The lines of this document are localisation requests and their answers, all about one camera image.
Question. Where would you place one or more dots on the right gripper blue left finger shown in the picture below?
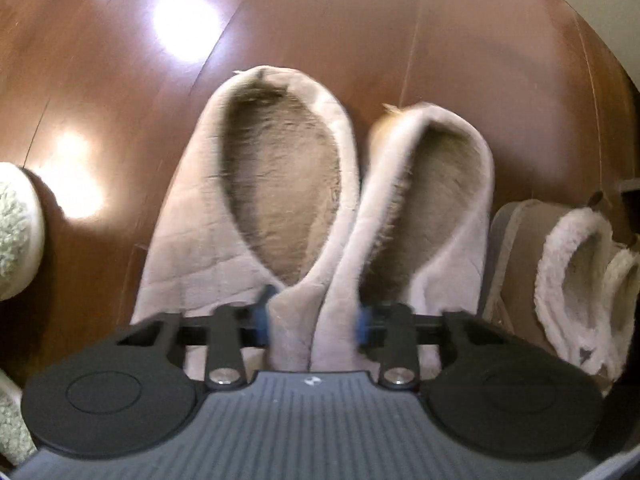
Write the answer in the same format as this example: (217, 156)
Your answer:
(230, 329)

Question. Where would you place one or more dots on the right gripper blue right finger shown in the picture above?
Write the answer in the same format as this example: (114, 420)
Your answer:
(387, 335)

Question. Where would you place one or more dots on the beige quilted slipper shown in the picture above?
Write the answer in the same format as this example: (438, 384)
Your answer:
(265, 194)
(420, 234)

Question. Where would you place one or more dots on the beige quilted slipper front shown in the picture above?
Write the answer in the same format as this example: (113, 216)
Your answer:
(265, 194)

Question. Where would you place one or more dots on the brown fleece shoe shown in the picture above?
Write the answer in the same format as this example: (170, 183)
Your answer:
(620, 291)
(543, 280)

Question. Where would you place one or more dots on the red grey slipper front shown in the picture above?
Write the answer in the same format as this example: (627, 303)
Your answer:
(23, 231)

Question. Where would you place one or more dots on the red grey slipper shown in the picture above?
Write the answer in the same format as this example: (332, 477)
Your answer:
(23, 231)
(16, 442)

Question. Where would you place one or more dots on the red grey slipper back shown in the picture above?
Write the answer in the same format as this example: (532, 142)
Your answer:
(16, 442)

